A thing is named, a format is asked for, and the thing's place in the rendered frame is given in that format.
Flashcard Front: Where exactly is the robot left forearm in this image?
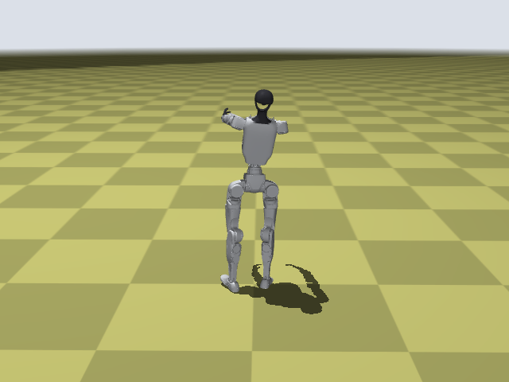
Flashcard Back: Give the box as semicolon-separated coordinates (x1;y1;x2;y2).
222;113;231;125

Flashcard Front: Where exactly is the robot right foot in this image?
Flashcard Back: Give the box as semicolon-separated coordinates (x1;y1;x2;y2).
260;277;274;289

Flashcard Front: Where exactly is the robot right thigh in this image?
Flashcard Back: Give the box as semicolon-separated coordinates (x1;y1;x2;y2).
260;180;278;243

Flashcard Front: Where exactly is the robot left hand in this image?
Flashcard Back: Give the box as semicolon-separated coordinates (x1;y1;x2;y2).
221;108;231;119

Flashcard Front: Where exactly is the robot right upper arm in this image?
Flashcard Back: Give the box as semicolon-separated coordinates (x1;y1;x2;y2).
276;120;288;134

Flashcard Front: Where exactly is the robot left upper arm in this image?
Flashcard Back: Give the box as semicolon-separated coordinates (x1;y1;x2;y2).
227;113;246;131

